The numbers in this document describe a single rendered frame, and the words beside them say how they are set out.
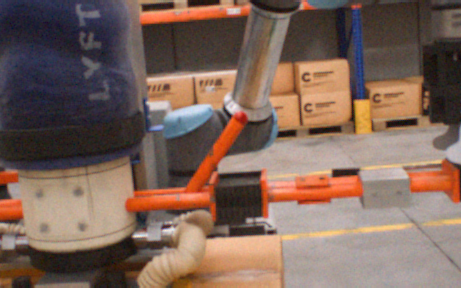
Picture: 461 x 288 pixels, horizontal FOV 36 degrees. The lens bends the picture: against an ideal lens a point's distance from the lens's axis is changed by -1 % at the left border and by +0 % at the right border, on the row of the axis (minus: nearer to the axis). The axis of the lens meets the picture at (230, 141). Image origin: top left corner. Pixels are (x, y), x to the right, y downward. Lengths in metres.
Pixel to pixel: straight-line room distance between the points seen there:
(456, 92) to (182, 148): 0.73
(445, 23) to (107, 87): 0.48
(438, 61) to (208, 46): 8.51
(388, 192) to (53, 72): 0.50
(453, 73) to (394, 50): 8.74
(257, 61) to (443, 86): 0.58
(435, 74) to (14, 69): 0.59
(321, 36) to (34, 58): 8.69
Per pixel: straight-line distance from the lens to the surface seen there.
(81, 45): 0.99
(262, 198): 1.03
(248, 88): 1.56
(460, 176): 1.06
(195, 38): 9.50
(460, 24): 1.03
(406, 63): 9.85
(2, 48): 1.03
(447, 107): 1.04
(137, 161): 1.76
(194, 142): 1.57
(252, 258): 1.17
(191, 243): 1.01
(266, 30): 1.48
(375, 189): 1.04
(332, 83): 8.34
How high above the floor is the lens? 1.46
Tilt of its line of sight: 10 degrees down
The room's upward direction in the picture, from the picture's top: 5 degrees counter-clockwise
